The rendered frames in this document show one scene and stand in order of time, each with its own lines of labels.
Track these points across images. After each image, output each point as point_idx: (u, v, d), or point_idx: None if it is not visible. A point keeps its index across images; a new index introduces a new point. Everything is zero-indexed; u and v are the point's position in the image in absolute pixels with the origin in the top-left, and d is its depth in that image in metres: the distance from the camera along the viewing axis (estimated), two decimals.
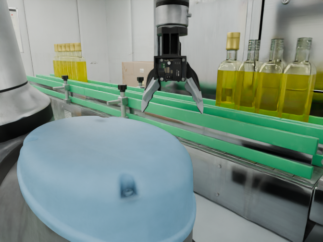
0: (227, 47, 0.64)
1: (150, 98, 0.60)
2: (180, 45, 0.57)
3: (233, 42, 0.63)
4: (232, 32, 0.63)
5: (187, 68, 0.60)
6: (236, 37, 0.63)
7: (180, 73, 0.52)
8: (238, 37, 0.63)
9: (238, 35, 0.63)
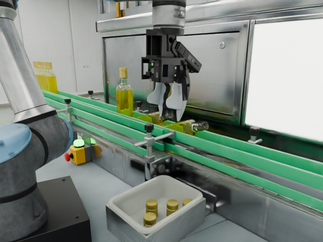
0: (119, 76, 1.04)
1: (163, 101, 0.62)
2: (178, 45, 0.55)
3: (122, 73, 1.03)
4: (122, 67, 1.03)
5: (187, 69, 0.56)
6: (123, 70, 1.02)
7: (158, 75, 0.53)
8: (125, 70, 1.03)
9: (125, 69, 1.02)
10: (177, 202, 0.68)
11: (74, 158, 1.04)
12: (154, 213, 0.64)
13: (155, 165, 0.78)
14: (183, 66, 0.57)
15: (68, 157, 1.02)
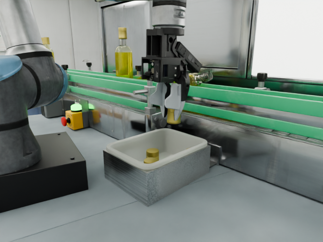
0: (118, 37, 0.99)
1: (164, 101, 0.61)
2: (178, 45, 0.55)
3: (121, 33, 0.98)
4: (121, 27, 0.99)
5: (187, 69, 0.56)
6: (123, 30, 0.98)
7: (158, 75, 0.53)
8: (124, 30, 0.98)
9: (124, 29, 0.98)
10: None
11: (71, 123, 1.00)
12: (155, 158, 0.59)
13: (156, 117, 0.73)
14: (183, 66, 0.57)
15: (65, 121, 0.98)
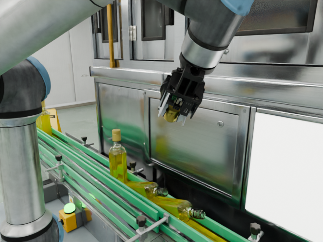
0: (112, 139, 0.98)
1: (167, 106, 0.58)
2: None
3: (115, 137, 0.97)
4: (115, 130, 0.97)
5: None
6: (116, 134, 0.97)
7: (188, 112, 0.49)
8: (118, 134, 0.97)
9: (118, 133, 0.97)
10: None
11: (65, 225, 0.98)
12: None
13: None
14: None
15: None
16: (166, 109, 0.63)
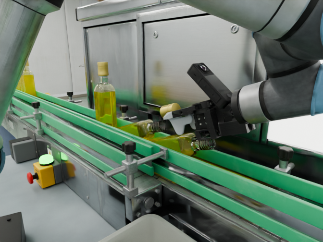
0: (98, 73, 0.80)
1: None
2: None
3: (101, 69, 0.79)
4: (101, 62, 0.79)
5: None
6: (103, 66, 0.79)
7: (216, 132, 0.56)
8: (105, 66, 0.79)
9: (104, 65, 0.79)
10: (178, 105, 0.61)
11: (39, 179, 0.80)
12: None
13: (139, 199, 0.54)
14: None
15: (31, 179, 0.79)
16: (164, 110, 0.61)
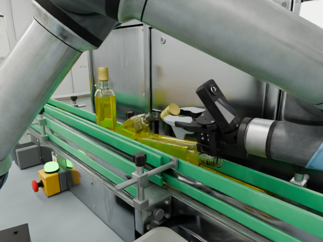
0: (98, 78, 0.81)
1: None
2: (237, 122, 0.52)
3: (101, 75, 0.80)
4: (101, 67, 0.81)
5: None
6: (103, 71, 0.80)
7: None
8: (105, 71, 0.80)
9: (105, 70, 0.80)
10: (175, 105, 0.61)
11: (44, 187, 0.79)
12: None
13: (149, 212, 0.53)
14: None
15: (36, 187, 0.77)
16: (164, 114, 0.61)
